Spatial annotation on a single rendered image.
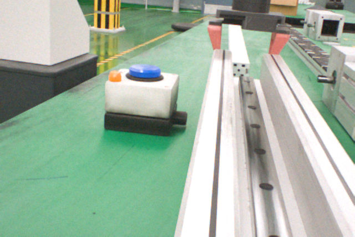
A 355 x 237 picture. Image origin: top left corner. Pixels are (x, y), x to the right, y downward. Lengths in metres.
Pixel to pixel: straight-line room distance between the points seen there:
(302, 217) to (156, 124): 0.26
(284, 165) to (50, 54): 0.59
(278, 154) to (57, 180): 0.20
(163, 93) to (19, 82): 0.42
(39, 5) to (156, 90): 0.41
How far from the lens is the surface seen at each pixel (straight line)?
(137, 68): 0.51
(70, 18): 0.90
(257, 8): 0.64
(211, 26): 0.65
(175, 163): 0.44
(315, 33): 1.61
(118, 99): 0.50
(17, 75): 0.85
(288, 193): 0.31
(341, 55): 0.67
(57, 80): 0.82
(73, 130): 0.51
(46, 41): 0.84
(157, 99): 0.49
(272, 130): 0.43
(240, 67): 0.84
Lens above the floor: 0.96
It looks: 17 degrees down
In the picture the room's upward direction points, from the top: 5 degrees clockwise
